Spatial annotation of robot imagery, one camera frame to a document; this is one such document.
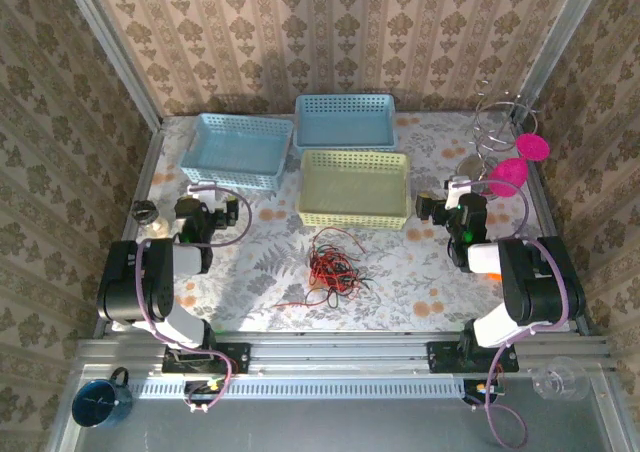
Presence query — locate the pink goblet glass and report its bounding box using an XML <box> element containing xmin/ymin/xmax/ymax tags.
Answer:
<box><xmin>487</xmin><ymin>132</ymin><xmax>550</xmax><ymax>198</ymax></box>

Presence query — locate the floral tablecloth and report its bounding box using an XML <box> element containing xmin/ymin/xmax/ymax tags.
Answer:
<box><xmin>110</xmin><ymin>114</ymin><xmax>571</xmax><ymax>333</ymax></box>

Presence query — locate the teal green cable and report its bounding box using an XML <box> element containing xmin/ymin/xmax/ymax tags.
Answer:
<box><xmin>312</xmin><ymin>241</ymin><xmax>361</xmax><ymax>293</ymax></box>

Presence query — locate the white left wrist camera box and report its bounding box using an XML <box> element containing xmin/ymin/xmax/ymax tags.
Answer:
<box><xmin>188</xmin><ymin>181</ymin><xmax>221</xmax><ymax>207</ymax></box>

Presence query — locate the tilted light blue perforated basket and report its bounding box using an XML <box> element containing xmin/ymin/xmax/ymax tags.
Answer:
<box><xmin>179</xmin><ymin>112</ymin><xmax>295</xmax><ymax>192</ymax></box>

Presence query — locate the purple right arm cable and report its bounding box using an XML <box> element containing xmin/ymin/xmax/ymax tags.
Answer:
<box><xmin>467</xmin><ymin>181</ymin><xmax>574</xmax><ymax>449</ymax></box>

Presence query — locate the aluminium frame post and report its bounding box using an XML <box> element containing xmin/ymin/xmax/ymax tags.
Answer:
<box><xmin>514</xmin><ymin>0</ymin><xmax>609</xmax><ymax>123</ymax></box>
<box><xmin>57</xmin><ymin>0</ymin><xmax>164</xmax><ymax>131</ymax></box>

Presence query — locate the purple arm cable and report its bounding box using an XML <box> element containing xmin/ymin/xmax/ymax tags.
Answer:
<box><xmin>134</xmin><ymin>186</ymin><xmax>254</xmax><ymax>413</ymax></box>
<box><xmin>467</xmin><ymin>181</ymin><xmax>574</xmax><ymax>449</ymax></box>

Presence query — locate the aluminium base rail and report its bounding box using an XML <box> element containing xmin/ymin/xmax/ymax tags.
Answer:
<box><xmin>74</xmin><ymin>329</ymin><xmax>614</xmax><ymax>376</ymax></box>

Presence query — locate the grey slotted cable duct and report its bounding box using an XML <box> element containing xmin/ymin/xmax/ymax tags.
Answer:
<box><xmin>132</xmin><ymin>375</ymin><xmax>466</xmax><ymax>400</ymax></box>

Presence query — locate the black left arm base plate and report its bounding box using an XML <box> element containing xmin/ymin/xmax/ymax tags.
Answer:
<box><xmin>162</xmin><ymin>342</ymin><xmax>251</xmax><ymax>374</ymax></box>

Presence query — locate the dark blue mug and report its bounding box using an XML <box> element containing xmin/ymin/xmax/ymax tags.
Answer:
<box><xmin>71</xmin><ymin>366</ymin><xmax>134</xmax><ymax>429</ymax></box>

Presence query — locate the small bottle with black cap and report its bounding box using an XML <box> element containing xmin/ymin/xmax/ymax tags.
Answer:
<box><xmin>132</xmin><ymin>199</ymin><xmax>171</xmax><ymax>238</ymax></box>

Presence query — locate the pale yellow perforated basket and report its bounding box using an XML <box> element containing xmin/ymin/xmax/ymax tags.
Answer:
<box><xmin>298</xmin><ymin>149</ymin><xmax>411</xmax><ymax>232</ymax></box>

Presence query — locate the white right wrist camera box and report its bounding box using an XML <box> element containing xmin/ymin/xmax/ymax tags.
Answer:
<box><xmin>446</xmin><ymin>175</ymin><xmax>474</xmax><ymax>197</ymax></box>

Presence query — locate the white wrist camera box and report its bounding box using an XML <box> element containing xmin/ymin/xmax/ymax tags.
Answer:
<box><xmin>188</xmin><ymin>181</ymin><xmax>221</xmax><ymax>207</ymax></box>
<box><xmin>446</xmin><ymin>175</ymin><xmax>474</xmax><ymax>197</ymax></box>

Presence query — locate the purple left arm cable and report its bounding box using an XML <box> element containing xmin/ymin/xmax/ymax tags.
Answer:
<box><xmin>134</xmin><ymin>186</ymin><xmax>254</xmax><ymax>413</ymax></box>

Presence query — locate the clear glass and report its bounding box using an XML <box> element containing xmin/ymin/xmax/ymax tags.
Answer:
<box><xmin>530</xmin><ymin>361</ymin><xmax>591</xmax><ymax>402</ymax></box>

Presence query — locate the metal spiral wire stand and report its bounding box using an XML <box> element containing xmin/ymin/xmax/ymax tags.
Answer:
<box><xmin>455</xmin><ymin>79</ymin><xmax>544</xmax><ymax>198</ymax></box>

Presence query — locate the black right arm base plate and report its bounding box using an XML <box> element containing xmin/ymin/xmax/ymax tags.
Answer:
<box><xmin>427</xmin><ymin>340</ymin><xmax>519</xmax><ymax>374</ymax></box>

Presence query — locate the small connector with coloured wires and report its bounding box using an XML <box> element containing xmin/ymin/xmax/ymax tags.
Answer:
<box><xmin>184</xmin><ymin>366</ymin><xmax>236</xmax><ymax>413</ymax></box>
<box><xmin>464</xmin><ymin>379</ymin><xmax>506</xmax><ymax>413</ymax></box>

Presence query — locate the aluminium table side rail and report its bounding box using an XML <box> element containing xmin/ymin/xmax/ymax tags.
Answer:
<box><xmin>522</xmin><ymin>121</ymin><xmax>591</xmax><ymax>334</ymax></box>
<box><xmin>94</xmin><ymin>126</ymin><xmax>164</xmax><ymax>338</ymax></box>

